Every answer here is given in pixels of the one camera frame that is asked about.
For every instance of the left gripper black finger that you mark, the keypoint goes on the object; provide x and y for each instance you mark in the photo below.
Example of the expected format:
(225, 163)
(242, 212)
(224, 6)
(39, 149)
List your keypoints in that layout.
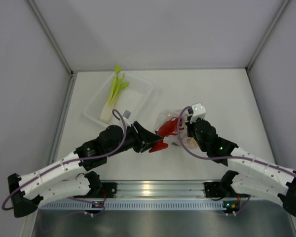
(152, 146)
(145, 135)

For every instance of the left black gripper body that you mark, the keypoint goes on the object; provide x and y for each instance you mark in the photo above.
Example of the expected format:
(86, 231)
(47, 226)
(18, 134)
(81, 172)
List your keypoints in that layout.
(133, 139)

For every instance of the clear zip top bag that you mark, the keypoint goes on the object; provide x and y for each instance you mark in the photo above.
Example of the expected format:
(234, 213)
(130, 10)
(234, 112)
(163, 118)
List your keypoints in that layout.
(167, 114)

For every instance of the red fake lobster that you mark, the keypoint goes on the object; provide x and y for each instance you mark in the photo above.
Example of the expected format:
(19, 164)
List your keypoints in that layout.
(168, 128)

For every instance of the fake green leek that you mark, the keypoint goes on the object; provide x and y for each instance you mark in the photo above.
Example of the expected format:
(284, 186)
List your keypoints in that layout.
(118, 84)

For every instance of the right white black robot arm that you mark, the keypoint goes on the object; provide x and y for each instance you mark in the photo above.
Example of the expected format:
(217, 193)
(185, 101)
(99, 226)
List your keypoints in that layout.
(253, 176)

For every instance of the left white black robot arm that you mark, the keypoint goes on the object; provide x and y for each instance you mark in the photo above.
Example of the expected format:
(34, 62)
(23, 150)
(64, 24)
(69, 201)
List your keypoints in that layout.
(74, 175)

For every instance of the translucent white plastic basket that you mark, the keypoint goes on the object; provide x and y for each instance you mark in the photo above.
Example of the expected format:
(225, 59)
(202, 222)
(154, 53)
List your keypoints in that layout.
(131, 98)

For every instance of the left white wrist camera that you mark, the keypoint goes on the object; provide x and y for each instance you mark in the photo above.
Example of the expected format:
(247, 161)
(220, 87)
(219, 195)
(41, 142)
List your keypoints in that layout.
(126, 114)

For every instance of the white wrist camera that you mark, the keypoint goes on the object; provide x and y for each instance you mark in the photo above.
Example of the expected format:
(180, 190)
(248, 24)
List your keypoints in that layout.
(196, 111)
(126, 114)

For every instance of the aluminium rail base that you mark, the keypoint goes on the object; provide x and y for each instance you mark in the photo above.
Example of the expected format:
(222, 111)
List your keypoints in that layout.
(126, 189)

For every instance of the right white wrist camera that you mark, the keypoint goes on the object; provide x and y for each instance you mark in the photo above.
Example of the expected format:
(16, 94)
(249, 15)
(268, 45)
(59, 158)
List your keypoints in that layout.
(196, 111)

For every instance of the white slotted cable duct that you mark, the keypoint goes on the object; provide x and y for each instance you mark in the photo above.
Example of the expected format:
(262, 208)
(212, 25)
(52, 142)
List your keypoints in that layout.
(69, 204)

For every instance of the left aluminium frame post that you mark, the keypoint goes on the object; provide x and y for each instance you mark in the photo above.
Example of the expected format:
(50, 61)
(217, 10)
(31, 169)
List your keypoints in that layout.
(43, 24)

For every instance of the aluminium frame post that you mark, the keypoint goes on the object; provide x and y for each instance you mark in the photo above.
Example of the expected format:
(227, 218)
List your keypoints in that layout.
(268, 32)
(43, 24)

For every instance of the right aluminium frame post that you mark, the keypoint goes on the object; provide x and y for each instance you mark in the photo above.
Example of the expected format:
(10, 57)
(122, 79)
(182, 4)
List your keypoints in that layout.
(268, 32)

